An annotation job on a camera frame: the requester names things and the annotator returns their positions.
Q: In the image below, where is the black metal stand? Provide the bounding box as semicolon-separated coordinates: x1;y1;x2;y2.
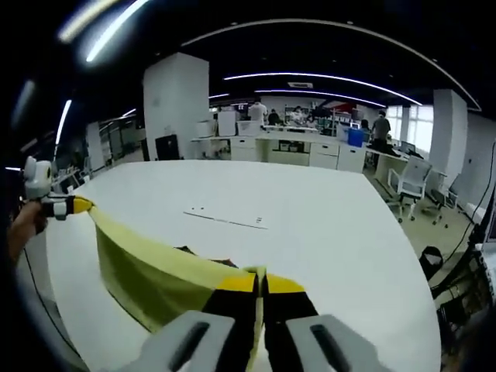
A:
429;228;496;312

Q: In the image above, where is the black waste bin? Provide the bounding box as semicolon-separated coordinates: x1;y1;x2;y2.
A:
420;246;445;281

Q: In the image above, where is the ceiling light strip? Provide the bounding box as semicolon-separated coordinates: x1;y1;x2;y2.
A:
253;89;388;109
223;71;424;107

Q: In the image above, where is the white office chair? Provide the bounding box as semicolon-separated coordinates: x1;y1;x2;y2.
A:
422;170;463;226
387;154;433;224

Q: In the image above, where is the yellow grey blue garment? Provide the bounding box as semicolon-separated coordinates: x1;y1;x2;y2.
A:
88;204;269;372

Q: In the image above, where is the blue storage bin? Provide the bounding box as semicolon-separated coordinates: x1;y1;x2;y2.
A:
347;128;366;149

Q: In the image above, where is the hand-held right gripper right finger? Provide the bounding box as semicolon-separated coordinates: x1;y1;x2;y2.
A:
263;273;393;372

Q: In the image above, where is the black rectangular panel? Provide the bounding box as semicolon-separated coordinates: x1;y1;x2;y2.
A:
154;134;181;161

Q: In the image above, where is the white cabinet row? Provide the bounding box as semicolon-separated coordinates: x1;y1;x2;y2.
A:
191;129;367;172

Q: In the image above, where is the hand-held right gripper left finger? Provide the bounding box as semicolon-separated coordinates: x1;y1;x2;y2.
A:
115;273;260;372

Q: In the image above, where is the person's left hand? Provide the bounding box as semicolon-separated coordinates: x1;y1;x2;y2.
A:
17;201;49;234

